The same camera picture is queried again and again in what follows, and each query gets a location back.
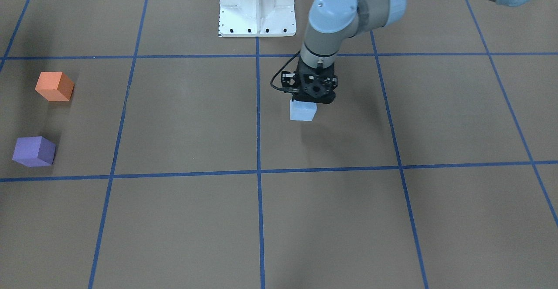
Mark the light blue foam block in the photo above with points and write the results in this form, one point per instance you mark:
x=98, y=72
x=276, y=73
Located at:
x=302, y=111

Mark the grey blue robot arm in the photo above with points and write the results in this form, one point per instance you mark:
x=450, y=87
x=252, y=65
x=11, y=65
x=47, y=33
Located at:
x=330, y=22

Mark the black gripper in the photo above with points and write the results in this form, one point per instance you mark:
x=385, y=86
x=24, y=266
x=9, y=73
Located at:
x=288, y=79

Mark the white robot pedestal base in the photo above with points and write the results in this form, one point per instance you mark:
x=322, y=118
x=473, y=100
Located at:
x=257, y=18

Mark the orange foam block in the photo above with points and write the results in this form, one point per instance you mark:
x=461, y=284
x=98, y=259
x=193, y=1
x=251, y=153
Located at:
x=55, y=86

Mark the purple foam block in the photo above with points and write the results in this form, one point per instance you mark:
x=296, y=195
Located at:
x=34, y=151

